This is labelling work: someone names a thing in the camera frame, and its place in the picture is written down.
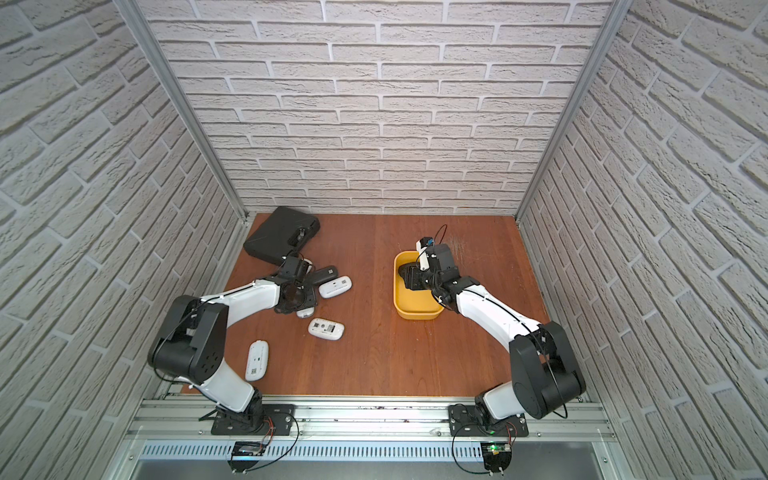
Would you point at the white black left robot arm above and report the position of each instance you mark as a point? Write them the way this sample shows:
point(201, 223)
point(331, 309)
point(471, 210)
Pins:
point(190, 344)

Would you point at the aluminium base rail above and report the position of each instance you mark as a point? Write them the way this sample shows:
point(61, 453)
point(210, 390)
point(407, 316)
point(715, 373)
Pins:
point(349, 429)

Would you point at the black carrying case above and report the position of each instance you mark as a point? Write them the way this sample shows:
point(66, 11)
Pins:
point(284, 233)

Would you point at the controller board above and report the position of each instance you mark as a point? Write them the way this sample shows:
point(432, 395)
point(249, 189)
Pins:
point(245, 456)
point(496, 457)

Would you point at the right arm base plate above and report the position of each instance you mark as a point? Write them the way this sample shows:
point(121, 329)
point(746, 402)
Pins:
point(468, 421)

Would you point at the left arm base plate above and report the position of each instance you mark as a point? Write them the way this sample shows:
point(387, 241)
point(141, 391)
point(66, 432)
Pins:
point(255, 421)

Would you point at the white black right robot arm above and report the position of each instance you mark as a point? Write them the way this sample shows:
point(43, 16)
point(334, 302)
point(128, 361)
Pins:
point(545, 374)

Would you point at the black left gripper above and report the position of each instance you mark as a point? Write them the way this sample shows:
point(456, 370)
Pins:
point(309, 274)

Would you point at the left controller board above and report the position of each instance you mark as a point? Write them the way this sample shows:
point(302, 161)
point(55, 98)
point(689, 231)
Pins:
point(245, 456)

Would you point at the white upturned mouse with label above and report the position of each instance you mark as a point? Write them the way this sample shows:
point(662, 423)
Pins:
point(326, 329)

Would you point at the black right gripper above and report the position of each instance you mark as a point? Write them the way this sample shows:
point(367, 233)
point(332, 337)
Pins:
point(412, 278)

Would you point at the yellow plastic storage box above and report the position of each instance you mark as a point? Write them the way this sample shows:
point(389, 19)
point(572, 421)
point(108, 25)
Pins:
point(409, 304)

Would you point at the right controller board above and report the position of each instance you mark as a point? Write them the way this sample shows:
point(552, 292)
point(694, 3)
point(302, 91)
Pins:
point(496, 457)

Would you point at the dark grey upturned mouse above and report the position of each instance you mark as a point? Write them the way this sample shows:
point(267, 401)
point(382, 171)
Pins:
point(322, 275)

